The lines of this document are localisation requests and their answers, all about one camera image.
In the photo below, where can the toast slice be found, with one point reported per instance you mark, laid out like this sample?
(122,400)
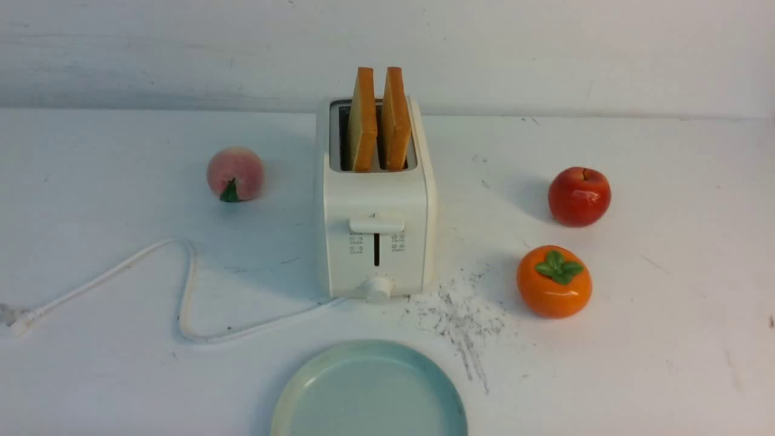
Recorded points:
(395,125)
(362,124)

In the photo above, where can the white two-slot toaster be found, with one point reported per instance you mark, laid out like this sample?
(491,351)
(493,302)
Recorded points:
(375,232)

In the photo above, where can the pink peach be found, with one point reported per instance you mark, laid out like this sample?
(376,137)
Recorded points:
(235,174)

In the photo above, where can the light blue plate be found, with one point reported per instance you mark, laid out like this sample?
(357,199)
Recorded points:
(370,387)

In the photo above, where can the orange persimmon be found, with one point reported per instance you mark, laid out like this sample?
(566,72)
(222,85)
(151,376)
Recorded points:
(553,282)

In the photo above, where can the red apple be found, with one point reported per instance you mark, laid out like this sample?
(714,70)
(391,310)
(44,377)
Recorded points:
(579,196)

